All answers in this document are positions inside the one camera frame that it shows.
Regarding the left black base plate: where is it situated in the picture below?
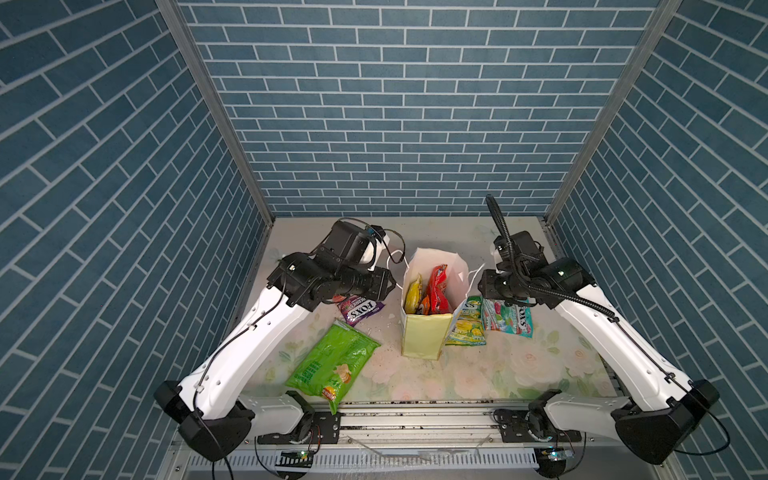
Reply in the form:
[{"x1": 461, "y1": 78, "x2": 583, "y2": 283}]
[{"x1": 256, "y1": 411, "x2": 342, "y2": 446}]

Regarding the right black corrugated cable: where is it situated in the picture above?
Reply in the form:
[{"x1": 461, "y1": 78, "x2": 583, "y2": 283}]
[{"x1": 484, "y1": 193, "x2": 616, "y2": 319}]

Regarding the aluminium mounting rail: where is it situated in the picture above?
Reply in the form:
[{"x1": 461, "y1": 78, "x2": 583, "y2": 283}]
[{"x1": 158, "y1": 402, "x2": 685, "y2": 479}]

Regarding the bright green snack packet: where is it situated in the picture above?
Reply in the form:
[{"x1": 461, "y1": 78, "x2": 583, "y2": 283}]
[{"x1": 286, "y1": 320, "x2": 380, "y2": 414}]

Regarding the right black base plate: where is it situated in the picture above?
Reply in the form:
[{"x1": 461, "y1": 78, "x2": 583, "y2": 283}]
[{"x1": 491, "y1": 409, "x2": 582, "y2": 443}]

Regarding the purple Fox's candy bag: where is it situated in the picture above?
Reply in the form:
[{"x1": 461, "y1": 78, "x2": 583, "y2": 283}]
[{"x1": 337, "y1": 295, "x2": 384, "y2": 327}]

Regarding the red snack packet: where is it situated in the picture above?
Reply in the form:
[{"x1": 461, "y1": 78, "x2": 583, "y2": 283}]
[{"x1": 427, "y1": 264, "x2": 451, "y2": 315}]

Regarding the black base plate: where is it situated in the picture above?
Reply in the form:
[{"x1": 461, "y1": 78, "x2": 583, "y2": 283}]
[
  {"x1": 491, "y1": 409, "x2": 582, "y2": 443},
  {"x1": 256, "y1": 411, "x2": 342, "y2": 446}
]

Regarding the floral table mat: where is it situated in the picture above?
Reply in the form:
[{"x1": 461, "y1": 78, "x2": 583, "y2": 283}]
[{"x1": 242, "y1": 216, "x2": 618, "y2": 403}]

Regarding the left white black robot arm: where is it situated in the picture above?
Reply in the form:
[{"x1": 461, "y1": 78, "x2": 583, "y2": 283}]
[{"x1": 154, "y1": 218, "x2": 395, "y2": 463}]

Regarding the teal Fox's candy bag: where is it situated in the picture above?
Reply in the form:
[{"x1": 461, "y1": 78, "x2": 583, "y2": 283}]
[{"x1": 481, "y1": 299, "x2": 534, "y2": 338}]

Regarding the green yellow lemon candy bag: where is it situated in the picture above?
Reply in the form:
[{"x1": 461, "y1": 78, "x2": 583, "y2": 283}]
[{"x1": 444, "y1": 296, "x2": 486, "y2": 347}]

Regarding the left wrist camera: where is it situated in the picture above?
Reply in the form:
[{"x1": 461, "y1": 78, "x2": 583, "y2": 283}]
[{"x1": 361, "y1": 225, "x2": 390, "y2": 271}]

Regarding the orange yellow snack packet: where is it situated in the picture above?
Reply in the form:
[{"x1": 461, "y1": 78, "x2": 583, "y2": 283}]
[{"x1": 416, "y1": 294, "x2": 431, "y2": 316}]

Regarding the white green paper bag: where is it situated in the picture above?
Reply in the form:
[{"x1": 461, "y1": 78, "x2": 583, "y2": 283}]
[{"x1": 400, "y1": 248, "x2": 484, "y2": 361}]

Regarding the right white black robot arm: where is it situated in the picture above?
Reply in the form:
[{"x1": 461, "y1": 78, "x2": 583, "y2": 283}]
[{"x1": 478, "y1": 231, "x2": 720, "y2": 465}]

